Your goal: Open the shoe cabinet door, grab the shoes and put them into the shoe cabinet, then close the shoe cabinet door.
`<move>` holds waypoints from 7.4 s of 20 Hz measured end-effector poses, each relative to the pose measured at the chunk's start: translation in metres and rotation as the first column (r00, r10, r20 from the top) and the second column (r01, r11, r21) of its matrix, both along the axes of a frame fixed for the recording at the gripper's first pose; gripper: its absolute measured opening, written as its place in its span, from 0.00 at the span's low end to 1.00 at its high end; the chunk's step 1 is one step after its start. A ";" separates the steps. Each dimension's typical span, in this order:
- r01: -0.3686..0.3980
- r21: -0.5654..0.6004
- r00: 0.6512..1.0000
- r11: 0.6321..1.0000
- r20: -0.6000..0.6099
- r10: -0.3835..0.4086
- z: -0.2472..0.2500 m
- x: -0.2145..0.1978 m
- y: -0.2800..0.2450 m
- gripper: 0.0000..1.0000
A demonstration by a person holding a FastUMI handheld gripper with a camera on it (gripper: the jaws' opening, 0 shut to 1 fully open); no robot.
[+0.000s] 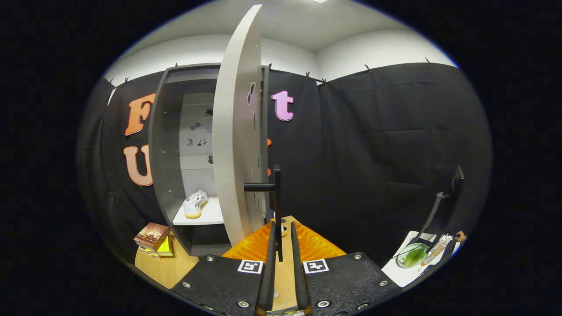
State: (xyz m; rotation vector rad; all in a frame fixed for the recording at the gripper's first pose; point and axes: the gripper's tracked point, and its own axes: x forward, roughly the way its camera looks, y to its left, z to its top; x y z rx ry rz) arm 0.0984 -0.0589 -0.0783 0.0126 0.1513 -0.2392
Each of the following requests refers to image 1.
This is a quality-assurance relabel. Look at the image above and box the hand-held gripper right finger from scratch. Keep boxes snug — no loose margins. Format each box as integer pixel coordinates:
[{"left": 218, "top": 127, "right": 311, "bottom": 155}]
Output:
[{"left": 290, "top": 221, "right": 401, "bottom": 316}]

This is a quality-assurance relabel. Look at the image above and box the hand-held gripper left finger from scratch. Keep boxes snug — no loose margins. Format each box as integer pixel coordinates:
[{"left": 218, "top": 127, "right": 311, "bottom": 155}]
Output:
[{"left": 170, "top": 221, "right": 278, "bottom": 316}]

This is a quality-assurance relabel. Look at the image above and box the white shoe with yellow sole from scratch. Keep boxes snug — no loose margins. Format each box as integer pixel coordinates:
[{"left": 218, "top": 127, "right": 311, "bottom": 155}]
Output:
[{"left": 184, "top": 190, "right": 209, "bottom": 219}]

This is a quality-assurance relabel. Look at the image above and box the beige shoe cabinet door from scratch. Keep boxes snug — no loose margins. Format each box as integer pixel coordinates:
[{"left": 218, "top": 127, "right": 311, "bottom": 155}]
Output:
[{"left": 212, "top": 4, "right": 283, "bottom": 263}]

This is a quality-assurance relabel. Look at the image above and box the dark grey shoe cabinet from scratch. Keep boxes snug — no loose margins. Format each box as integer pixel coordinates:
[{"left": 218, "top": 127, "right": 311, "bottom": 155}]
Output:
[{"left": 148, "top": 64, "right": 270, "bottom": 256}]

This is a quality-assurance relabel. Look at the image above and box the white side table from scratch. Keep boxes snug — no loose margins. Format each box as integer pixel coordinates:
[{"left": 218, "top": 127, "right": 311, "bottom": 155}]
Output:
[{"left": 381, "top": 230, "right": 461, "bottom": 288}]

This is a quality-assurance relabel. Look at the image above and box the yellow book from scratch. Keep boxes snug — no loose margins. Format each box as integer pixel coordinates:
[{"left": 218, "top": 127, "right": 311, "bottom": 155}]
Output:
[{"left": 145, "top": 237, "right": 174, "bottom": 257}]

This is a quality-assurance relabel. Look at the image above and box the green glass bowl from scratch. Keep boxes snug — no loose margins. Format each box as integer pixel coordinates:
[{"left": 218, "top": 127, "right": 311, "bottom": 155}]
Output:
[{"left": 396, "top": 243, "right": 429, "bottom": 269}]

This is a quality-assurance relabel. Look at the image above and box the brown printed book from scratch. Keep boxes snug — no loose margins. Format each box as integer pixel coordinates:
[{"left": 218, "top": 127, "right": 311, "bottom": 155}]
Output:
[{"left": 133, "top": 223, "right": 171, "bottom": 252}]

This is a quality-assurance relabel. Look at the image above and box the black monitor stand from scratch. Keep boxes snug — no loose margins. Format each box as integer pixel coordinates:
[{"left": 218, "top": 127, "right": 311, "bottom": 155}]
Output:
[{"left": 415, "top": 165, "right": 465, "bottom": 246}]

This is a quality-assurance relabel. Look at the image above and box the black backdrop cloth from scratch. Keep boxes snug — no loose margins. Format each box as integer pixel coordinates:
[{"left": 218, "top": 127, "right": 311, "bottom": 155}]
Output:
[{"left": 77, "top": 61, "right": 492, "bottom": 264}]

